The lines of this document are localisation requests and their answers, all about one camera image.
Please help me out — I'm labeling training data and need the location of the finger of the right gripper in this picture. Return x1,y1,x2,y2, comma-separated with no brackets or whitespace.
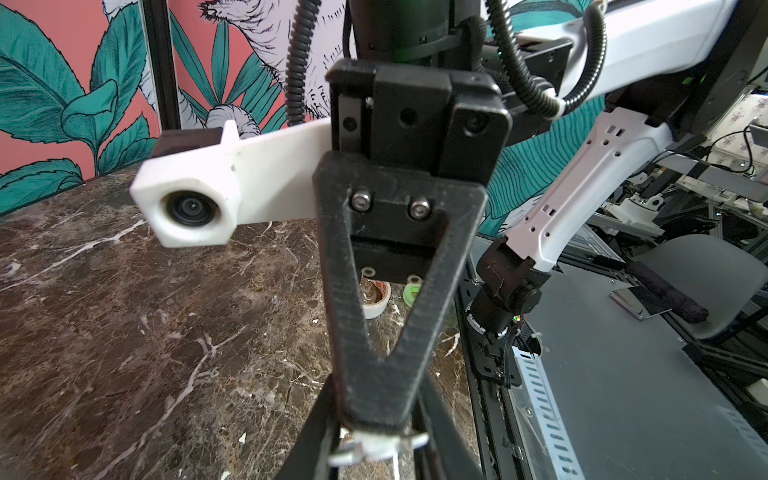
313,151,487,433

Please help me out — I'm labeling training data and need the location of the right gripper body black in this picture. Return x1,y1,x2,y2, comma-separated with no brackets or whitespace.
325,59,513,283

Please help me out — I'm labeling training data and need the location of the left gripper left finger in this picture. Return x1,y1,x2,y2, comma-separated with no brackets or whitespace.
275,375,341,480

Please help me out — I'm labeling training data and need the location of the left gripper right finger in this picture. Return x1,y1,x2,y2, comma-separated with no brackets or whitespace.
413,373,484,480

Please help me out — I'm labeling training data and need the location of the white battery cover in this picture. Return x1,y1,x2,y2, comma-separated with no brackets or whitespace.
327,428,430,468

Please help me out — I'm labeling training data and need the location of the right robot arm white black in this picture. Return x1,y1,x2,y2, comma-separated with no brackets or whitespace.
313,1,767,434

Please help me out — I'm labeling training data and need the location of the white tape roll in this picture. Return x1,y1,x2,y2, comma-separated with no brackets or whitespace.
360,278,391,320

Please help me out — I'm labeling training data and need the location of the green tape roll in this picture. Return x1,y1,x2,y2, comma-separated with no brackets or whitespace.
402,281,423,308

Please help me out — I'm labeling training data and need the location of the grey office chair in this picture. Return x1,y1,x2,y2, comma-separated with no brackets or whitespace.
626,234,767,340

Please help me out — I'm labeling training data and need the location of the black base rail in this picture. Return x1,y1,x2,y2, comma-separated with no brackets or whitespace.
455,272,532,479

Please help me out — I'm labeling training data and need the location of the white slotted cable duct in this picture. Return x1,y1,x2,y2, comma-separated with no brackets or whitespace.
510,347,584,479

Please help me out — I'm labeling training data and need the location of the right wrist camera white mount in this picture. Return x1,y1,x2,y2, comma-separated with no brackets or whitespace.
130,119,331,248

